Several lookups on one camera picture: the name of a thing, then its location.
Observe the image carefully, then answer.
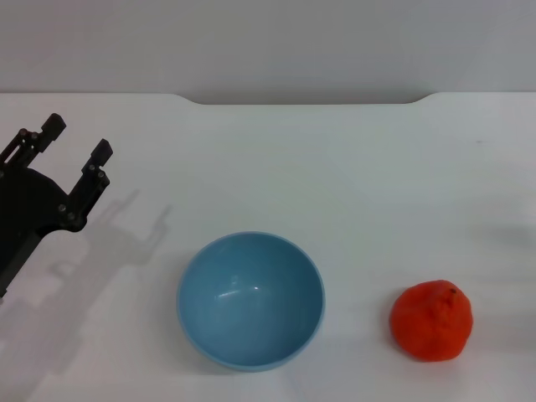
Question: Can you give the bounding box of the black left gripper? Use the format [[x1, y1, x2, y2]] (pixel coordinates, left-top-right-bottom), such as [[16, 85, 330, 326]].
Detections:
[[0, 112, 115, 299]]

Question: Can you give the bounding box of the blue ceramic bowl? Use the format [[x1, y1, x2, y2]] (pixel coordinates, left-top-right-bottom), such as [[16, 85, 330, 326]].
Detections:
[[175, 230, 327, 374]]

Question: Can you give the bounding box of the orange mandarin fruit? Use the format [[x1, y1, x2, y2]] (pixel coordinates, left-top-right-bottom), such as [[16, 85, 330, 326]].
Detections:
[[389, 279, 475, 363]]

